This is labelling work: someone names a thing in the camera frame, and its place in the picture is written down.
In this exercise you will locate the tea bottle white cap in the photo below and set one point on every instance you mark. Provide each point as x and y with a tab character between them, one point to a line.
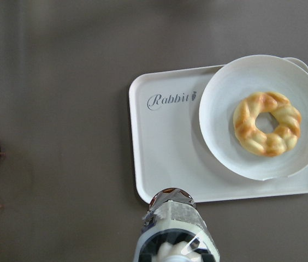
173	230

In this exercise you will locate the white serving tray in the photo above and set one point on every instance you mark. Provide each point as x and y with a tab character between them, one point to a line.
169	150

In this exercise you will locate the white round plate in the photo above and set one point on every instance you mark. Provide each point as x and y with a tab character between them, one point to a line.
237	80

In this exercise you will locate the glazed ring doughnut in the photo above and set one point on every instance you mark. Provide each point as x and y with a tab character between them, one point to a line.
267	124

